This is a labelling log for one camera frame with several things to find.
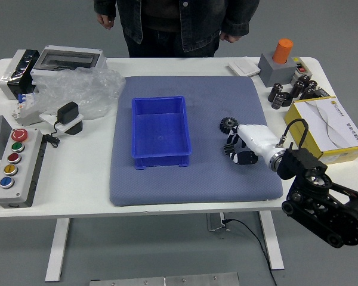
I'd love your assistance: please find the blue plastic box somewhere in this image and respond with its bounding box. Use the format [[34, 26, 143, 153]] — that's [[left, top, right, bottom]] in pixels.
[[131, 95, 193, 170]]

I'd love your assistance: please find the big black gear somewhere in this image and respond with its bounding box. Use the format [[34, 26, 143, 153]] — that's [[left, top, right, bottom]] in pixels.
[[219, 116, 239, 135]]

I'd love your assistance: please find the person's left hand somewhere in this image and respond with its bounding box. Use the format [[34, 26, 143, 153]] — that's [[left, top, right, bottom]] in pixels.
[[220, 31, 241, 43]]

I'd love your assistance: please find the black power adapter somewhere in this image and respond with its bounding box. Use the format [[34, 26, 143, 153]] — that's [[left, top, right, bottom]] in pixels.
[[57, 101, 79, 125]]

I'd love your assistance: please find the person's right hand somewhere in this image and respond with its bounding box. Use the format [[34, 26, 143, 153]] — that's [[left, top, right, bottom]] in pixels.
[[95, 12, 116, 30]]

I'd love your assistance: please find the black power cable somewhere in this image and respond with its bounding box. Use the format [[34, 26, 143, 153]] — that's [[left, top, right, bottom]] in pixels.
[[222, 219, 278, 286]]

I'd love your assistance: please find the black and white enclosure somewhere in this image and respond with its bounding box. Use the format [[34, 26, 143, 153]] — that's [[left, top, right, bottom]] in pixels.
[[0, 49, 41, 101]]

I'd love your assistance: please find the grey push-button control box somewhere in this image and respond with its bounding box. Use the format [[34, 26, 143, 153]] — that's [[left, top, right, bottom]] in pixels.
[[0, 128, 44, 209]]

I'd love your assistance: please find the metal plate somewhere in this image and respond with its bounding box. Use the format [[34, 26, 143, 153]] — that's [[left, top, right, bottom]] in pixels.
[[89, 272, 240, 286]]

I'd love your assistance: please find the white table leg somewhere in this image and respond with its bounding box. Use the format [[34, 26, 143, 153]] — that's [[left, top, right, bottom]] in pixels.
[[258, 210, 285, 271], [44, 218, 71, 282]]

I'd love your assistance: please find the clear plastic bag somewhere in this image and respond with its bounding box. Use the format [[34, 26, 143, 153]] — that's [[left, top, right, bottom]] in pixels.
[[32, 67, 126, 120]]

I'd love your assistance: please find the yellow and white carton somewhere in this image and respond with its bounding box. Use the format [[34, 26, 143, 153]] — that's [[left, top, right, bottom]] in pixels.
[[284, 95, 358, 168]]

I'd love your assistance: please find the grey switch box red button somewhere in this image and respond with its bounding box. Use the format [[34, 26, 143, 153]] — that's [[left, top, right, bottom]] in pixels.
[[291, 56, 310, 84]]

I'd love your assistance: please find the grey under-table power box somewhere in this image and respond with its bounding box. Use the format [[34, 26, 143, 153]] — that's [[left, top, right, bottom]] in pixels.
[[206, 212, 231, 232]]

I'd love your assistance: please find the orange cylinder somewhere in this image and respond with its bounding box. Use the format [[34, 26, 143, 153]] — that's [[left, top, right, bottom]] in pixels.
[[271, 38, 294, 64]]

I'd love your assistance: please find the black adapter cord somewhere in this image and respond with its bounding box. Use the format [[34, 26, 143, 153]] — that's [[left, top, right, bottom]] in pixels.
[[43, 120, 63, 148]]

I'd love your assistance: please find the grey block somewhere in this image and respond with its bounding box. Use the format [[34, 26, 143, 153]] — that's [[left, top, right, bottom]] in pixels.
[[258, 52, 298, 88]]

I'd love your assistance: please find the white wall switch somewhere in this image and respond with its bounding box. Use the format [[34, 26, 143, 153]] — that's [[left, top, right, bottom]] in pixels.
[[227, 57, 261, 77]]

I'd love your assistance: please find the white circuit breaker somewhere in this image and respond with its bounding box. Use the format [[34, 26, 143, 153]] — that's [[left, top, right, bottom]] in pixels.
[[11, 92, 44, 128]]

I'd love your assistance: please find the white and black socket stand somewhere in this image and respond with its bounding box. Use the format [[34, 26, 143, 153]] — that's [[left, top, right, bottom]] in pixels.
[[38, 110, 86, 136]]

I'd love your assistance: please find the grey distribution box tinted cover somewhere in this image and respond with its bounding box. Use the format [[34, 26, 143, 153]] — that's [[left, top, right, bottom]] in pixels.
[[30, 45, 108, 79]]

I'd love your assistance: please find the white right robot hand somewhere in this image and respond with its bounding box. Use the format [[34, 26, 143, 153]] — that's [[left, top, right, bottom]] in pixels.
[[226, 123, 280, 166]]

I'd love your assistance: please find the person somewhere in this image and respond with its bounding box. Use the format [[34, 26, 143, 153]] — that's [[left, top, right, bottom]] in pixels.
[[94, 0, 261, 58]]

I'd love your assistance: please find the blue-grey mat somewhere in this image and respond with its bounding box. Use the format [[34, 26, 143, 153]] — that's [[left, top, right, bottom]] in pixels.
[[109, 75, 284, 207]]

